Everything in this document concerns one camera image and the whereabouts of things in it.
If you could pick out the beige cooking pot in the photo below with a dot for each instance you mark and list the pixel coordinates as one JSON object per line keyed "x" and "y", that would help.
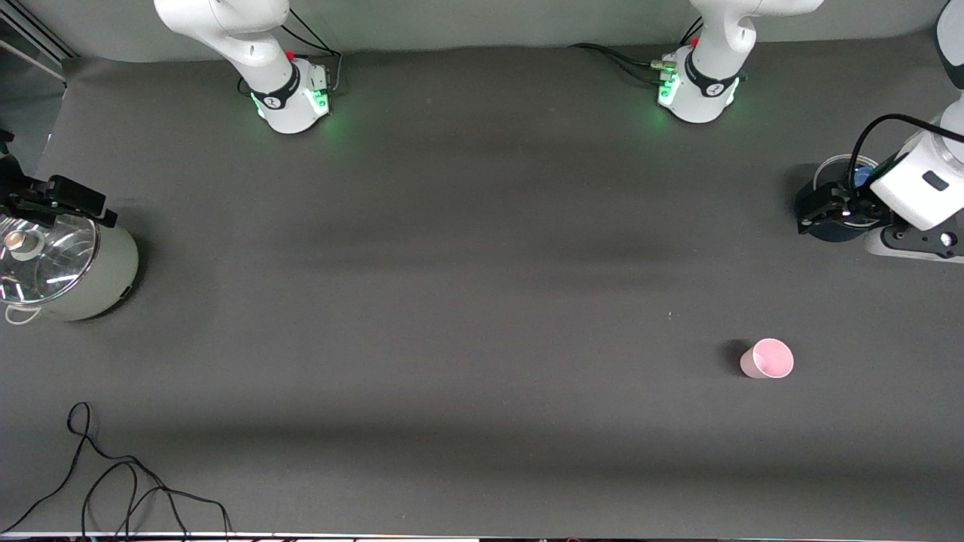
{"x": 105, "y": 275}

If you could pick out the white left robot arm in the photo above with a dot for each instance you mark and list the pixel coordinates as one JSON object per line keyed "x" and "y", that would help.
{"x": 708, "y": 83}

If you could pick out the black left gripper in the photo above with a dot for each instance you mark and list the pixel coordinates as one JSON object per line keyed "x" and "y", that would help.
{"x": 863, "y": 201}

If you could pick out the glass lid with beige knob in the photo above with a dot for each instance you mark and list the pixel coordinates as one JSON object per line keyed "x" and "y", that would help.
{"x": 45, "y": 260}

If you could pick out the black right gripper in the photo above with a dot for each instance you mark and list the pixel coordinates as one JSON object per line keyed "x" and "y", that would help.
{"x": 16, "y": 197}

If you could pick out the pink cup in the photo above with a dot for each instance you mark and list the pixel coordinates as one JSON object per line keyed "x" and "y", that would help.
{"x": 768, "y": 360}

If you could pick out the metal frame rail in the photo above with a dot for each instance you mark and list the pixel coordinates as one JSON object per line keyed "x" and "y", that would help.
{"x": 34, "y": 47}

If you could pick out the dark blue cooking pot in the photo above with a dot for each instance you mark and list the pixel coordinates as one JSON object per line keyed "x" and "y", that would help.
{"x": 836, "y": 232}

